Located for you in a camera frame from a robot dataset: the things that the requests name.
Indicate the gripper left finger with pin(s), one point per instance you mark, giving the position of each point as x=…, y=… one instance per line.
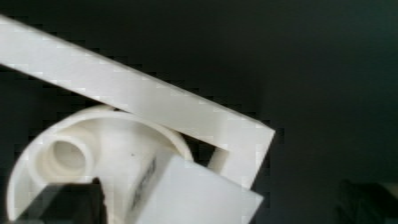
x=68, y=204

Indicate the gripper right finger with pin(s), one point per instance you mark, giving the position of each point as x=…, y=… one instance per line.
x=366, y=204

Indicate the white round stool seat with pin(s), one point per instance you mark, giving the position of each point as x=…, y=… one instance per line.
x=94, y=148

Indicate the white stool leg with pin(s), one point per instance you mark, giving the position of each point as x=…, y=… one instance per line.
x=188, y=196

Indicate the white right fence piece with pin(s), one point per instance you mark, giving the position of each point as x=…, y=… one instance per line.
x=78, y=70

